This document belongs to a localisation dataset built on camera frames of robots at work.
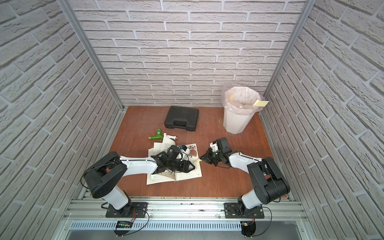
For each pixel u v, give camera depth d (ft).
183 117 3.48
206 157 2.60
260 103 2.82
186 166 2.52
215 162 2.60
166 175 2.59
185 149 2.72
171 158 2.33
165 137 2.92
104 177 1.49
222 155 2.34
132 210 2.20
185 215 2.43
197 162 2.93
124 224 2.36
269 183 1.46
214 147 2.81
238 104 2.67
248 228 2.30
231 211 2.42
